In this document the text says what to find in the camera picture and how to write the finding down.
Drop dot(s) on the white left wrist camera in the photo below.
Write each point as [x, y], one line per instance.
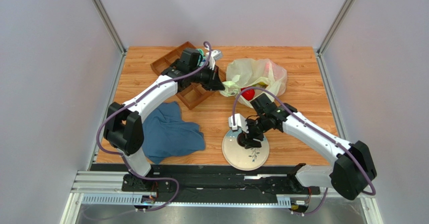
[216, 55]

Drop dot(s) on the red fake pomegranate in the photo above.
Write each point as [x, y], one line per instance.
[247, 93]

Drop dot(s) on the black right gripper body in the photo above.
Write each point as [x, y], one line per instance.
[252, 132]

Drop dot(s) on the brown wooden divided tray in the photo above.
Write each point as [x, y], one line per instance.
[178, 62]

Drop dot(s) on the teal rolled sock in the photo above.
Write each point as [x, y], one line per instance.
[201, 53]

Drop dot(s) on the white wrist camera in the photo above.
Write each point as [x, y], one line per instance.
[238, 122]
[216, 55]

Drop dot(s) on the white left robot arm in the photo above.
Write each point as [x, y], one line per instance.
[122, 127]

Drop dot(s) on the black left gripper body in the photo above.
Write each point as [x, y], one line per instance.
[205, 77]

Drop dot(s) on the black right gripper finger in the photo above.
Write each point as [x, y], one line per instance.
[252, 143]
[244, 138]

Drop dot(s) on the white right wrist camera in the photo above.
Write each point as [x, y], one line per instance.
[238, 122]

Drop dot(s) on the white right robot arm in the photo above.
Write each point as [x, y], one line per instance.
[351, 169]

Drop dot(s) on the dark purple fake fruit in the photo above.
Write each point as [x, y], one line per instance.
[240, 140]

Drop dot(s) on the blue crumpled cloth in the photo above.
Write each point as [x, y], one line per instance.
[166, 134]

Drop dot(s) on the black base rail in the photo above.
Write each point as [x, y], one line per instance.
[216, 185]

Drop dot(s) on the beige and blue plate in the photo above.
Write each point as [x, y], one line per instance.
[241, 158]

